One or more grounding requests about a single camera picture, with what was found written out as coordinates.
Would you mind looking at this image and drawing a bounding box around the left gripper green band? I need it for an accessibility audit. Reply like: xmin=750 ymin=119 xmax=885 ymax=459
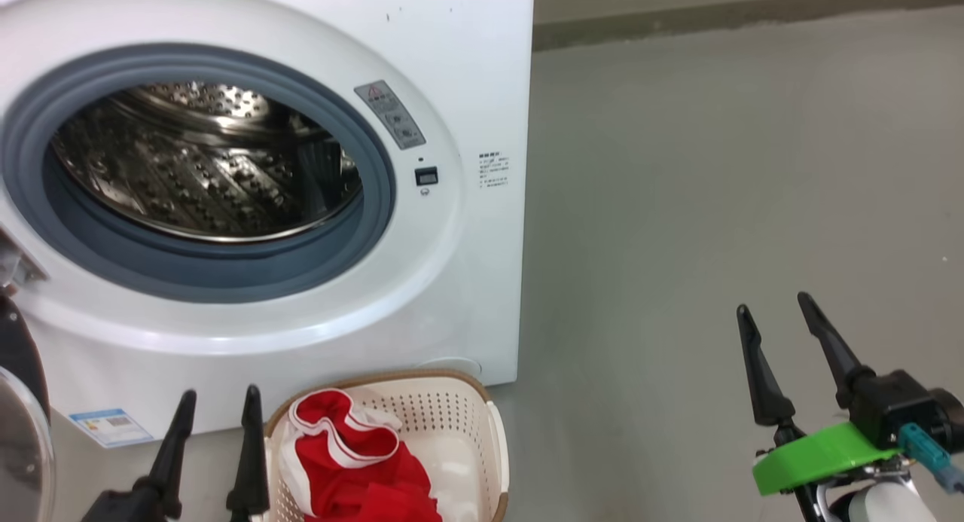
xmin=81 ymin=384 xmax=270 ymax=522

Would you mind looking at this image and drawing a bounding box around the black-rimmed glass washer door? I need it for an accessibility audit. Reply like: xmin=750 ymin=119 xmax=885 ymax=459
xmin=0 ymin=292 xmax=57 ymax=522

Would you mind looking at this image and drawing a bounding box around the blue energy label sticker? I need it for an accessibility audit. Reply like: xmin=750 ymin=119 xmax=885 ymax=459
xmin=68 ymin=408 xmax=155 ymax=449

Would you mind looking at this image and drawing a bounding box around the teal cable connector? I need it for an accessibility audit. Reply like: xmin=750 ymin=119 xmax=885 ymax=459
xmin=898 ymin=423 xmax=964 ymax=493

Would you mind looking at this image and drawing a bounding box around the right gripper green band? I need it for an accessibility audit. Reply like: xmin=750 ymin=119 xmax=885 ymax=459
xmin=737 ymin=292 xmax=942 ymax=496

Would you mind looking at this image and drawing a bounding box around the white front-load washing machine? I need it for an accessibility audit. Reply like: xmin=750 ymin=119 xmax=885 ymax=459
xmin=0 ymin=0 xmax=535 ymax=440

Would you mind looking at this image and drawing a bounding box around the grey warning sticker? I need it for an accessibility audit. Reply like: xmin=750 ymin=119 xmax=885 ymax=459
xmin=354 ymin=80 xmax=427 ymax=151

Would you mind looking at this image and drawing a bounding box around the cream perforated laundry basket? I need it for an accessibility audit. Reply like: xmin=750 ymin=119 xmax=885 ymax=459
xmin=264 ymin=369 xmax=511 ymax=522

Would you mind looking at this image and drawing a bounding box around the red garment with white trim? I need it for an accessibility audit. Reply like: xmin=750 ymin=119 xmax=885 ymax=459
xmin=280 ymin=389 xmax=444 ymax=522

